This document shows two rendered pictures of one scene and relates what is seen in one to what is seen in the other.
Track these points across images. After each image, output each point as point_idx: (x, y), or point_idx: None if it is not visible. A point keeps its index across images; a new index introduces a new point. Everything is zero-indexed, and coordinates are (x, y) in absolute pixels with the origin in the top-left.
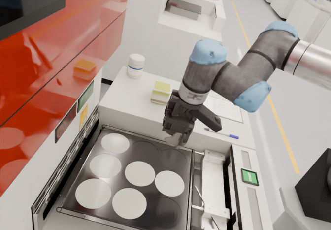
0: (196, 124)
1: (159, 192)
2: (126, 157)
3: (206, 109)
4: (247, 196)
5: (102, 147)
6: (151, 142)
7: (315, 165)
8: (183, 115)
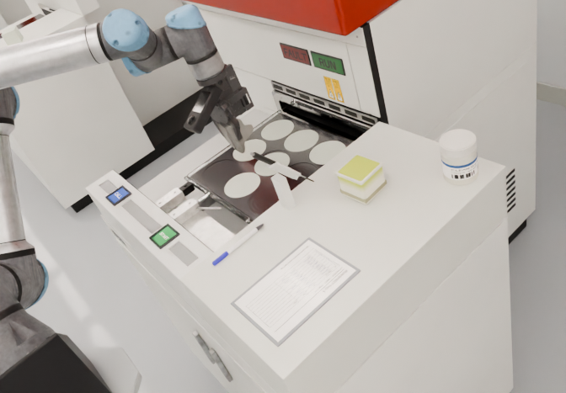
0: (278, 220)
1: (239, 172)
2: (300, 156)
3: (202, 103)
4: (155, 218)
5: (326, 140)
6: None
7: (77, 355)
8: None
